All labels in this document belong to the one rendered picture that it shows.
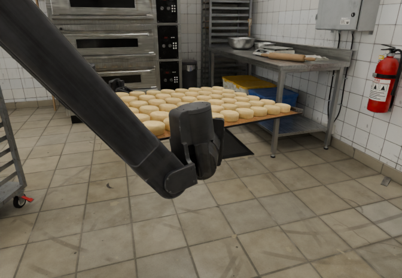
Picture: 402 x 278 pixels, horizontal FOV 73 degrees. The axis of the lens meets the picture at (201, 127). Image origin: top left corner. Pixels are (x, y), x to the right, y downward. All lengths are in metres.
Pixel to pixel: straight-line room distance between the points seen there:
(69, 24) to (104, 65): 0.57
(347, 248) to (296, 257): 0.32
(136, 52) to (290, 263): 2.83
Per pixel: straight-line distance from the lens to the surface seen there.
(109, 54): 3.57
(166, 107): 0.72
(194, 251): 1.69
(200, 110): 0.42
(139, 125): 0.39
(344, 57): 2.89
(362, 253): 1.92
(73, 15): 3.60
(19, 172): 2.28
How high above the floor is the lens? 1.21
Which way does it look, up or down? 21 degrees down
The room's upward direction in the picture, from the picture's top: straight up
